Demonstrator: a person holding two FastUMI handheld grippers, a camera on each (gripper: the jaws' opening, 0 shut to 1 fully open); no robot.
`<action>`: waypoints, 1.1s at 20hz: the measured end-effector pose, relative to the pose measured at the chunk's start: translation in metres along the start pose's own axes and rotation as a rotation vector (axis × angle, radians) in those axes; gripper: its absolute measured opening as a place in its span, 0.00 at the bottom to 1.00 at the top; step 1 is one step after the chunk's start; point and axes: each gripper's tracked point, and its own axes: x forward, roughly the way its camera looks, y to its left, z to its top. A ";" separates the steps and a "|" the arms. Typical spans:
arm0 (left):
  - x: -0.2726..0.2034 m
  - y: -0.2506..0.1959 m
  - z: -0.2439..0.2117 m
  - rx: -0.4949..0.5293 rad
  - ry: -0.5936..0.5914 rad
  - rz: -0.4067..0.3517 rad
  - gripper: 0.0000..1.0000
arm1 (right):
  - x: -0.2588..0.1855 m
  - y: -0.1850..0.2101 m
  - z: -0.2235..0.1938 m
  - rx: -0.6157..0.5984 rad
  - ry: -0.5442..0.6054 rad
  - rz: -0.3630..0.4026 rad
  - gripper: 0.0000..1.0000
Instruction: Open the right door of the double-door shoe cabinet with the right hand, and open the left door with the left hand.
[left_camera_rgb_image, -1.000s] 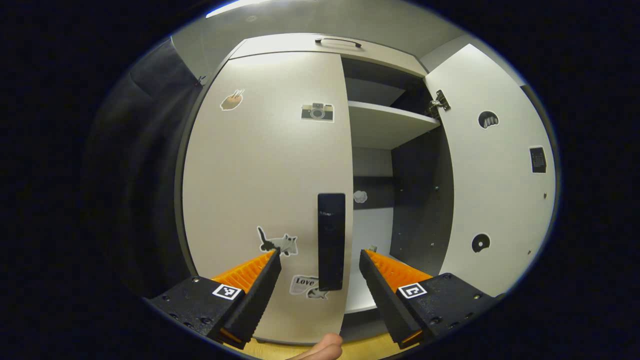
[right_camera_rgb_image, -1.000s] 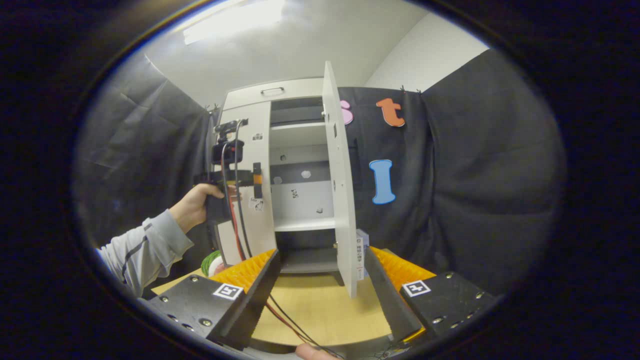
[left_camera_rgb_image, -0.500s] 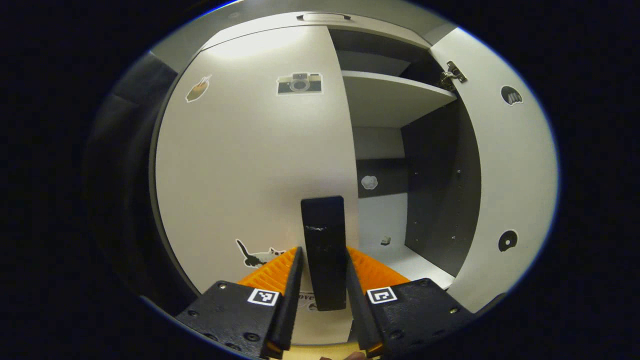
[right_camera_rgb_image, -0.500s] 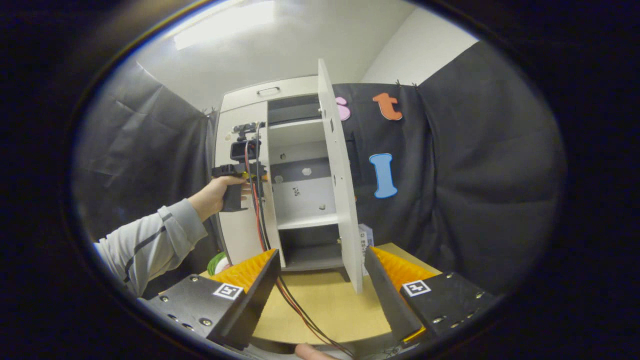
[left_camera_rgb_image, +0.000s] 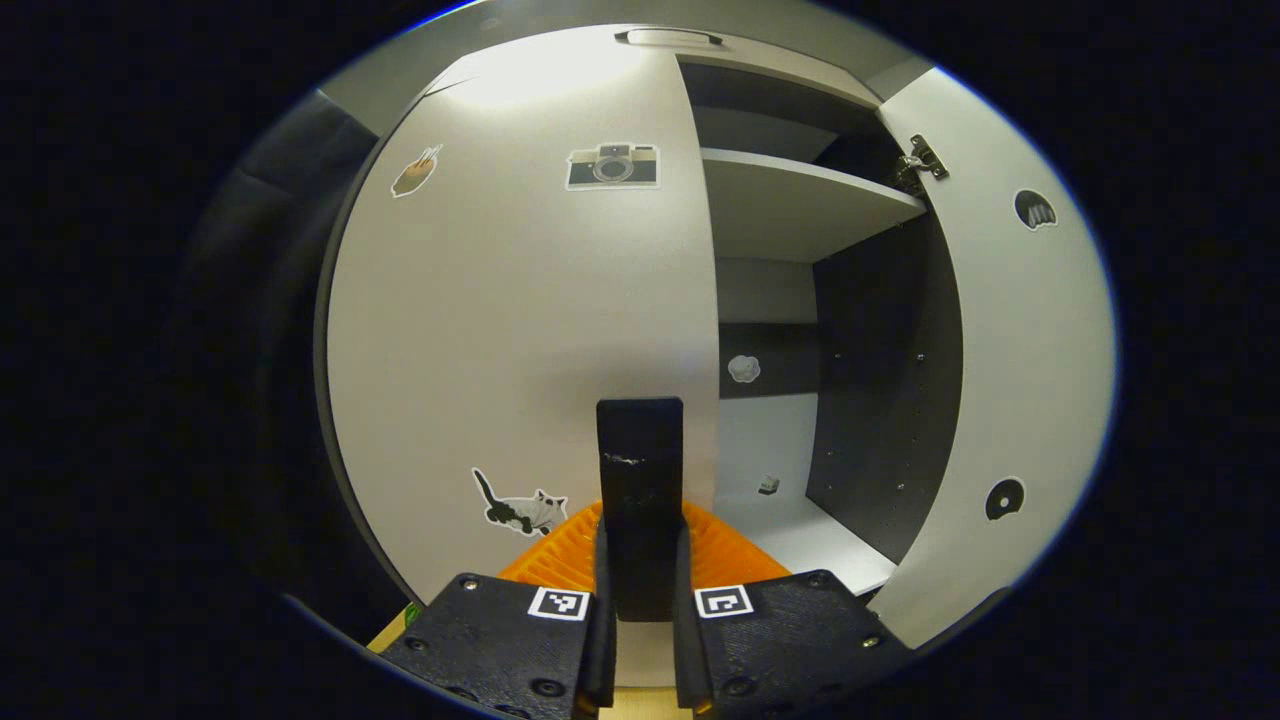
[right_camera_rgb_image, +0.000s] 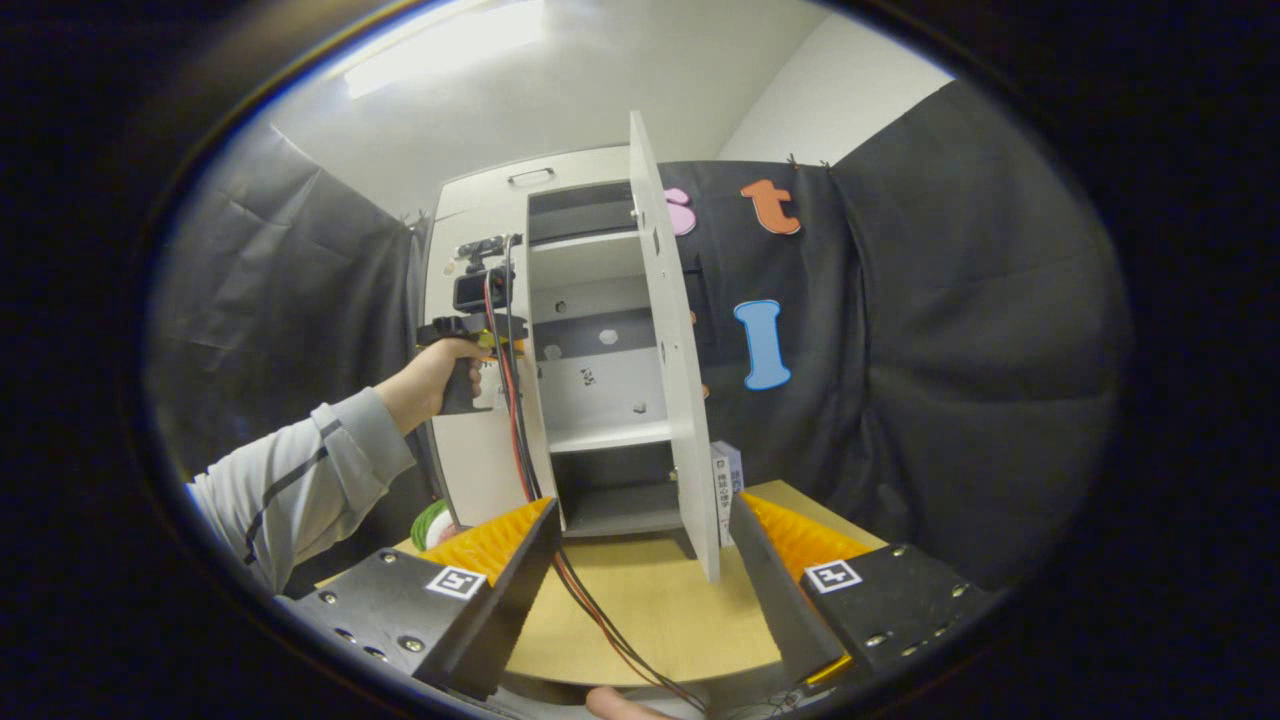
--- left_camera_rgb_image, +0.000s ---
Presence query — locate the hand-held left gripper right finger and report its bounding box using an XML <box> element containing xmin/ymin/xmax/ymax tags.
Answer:
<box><xmin>672</xmin><ymin>500</ymin><xmax>916</xmax><ymax>719</ymax></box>

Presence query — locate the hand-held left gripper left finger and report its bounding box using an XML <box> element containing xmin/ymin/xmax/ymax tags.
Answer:
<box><xmin>380</xmin><ymin>500</ymin><xmax>621</xmax><ymax>720</ymax></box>

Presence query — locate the cabinet door with camera sticker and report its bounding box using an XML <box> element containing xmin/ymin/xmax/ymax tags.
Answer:
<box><xmin>318</xmin><ymin>45</ymin><xmax>723</xmax><ymax>691</ymax></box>

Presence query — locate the cabinet door with cherry sticker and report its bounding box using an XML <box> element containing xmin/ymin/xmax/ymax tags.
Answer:
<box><xmin>865</xmin><ymin>65</ymin><xmax>1119</xmax><ymax>651</ymax></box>

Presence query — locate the white cabinet shelf board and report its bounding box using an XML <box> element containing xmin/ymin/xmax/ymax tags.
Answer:
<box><xmin>700</xmin><ymin>148</ymin><xmax>929</xmax><ymax>263</ymax></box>
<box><xmin>712</xmin><ymin>490</ymin><xmax>896</xmax><ymax>596</ymax></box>

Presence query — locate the metal door hinge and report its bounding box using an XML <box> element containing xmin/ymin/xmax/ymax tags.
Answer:
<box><xmin>895</xmin><ymin>135</ymin><xmax>949</xmax><ymax>186</ymax></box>

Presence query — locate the beige cabinet drawer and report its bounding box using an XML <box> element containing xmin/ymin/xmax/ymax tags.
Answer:
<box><xmin>318</xmin><ymin>0</ymin><xmax>936</xmax><ymax>111</ymax></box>

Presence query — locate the black backdrop cloth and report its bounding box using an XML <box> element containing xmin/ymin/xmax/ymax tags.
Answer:
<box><xmin>170</xmin><ymin>90</ymin><xmax>401</xmax><ymax>621</ymax></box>

